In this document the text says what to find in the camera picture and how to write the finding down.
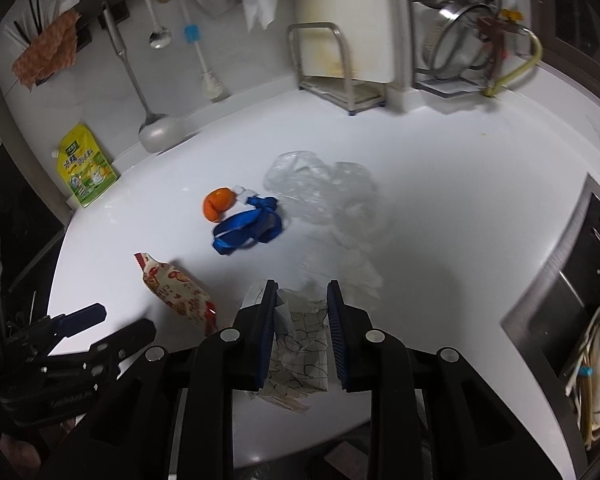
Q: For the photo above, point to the orange dishcloth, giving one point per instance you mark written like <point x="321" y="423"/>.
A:
<point x="47" y="55"/>

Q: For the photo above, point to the white cutting board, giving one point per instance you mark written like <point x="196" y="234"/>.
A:
<point x="350" y="20"/>

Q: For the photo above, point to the glass pot lid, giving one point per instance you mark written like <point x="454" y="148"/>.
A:
<point x="455" y="45"/>

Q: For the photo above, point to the small white plastic piece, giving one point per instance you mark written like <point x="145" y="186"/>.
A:
<point x="240" y="189"/>

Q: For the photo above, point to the clear plastic film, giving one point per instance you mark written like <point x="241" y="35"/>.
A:
<point x="345" y="265"/>

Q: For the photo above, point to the red patterned snack wrapper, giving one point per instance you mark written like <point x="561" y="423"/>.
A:
<point x="175" y="290"/>

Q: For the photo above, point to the yellow-green spouted pouch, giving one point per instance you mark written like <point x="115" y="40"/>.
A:
<point x="85" y="165"/>

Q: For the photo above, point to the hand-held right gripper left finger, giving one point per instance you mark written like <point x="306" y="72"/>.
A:
<point x="267" y="330"/>

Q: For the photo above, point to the orange peel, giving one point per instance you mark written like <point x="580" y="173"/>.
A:
<point x="215" y="205"/>

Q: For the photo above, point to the black kitchen sink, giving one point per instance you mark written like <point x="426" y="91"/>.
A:
<point x="595" y="240"/>

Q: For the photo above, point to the bundle of chopsticks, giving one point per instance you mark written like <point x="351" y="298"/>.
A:
<point x="36" y="10"/>

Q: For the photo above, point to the small steel spoon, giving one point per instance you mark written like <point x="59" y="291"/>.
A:
<point x="159" y="37"/>

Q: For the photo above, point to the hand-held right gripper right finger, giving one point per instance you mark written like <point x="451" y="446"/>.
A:
<point x="336" y="335"/>

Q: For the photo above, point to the steel ladle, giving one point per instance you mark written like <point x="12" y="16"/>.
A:
<point x="155" y="132"/>

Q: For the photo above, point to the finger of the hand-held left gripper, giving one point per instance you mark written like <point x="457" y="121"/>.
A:
<point x="82" y="317"/>
<point x="125" y="339"/>

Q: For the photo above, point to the black wall hook rail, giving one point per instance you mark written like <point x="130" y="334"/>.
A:
<point x="120" y="12"/>

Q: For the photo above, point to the person's left hand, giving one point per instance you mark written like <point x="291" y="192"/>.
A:
<point x="19" y="457"/>

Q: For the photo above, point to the white scribble-patterned paper wrapper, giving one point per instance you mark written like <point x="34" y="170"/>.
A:
<point x="300" y="345"/>

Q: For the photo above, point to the white bottle brush blue band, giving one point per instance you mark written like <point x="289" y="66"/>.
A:
<point x="212" y="85"/>

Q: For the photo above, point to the steel cutting board rack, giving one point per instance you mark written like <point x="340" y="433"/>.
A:
<point x="355" y="100"/>

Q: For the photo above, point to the clear plastic bag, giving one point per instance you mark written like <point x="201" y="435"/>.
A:
<point x="320" y="185"/>

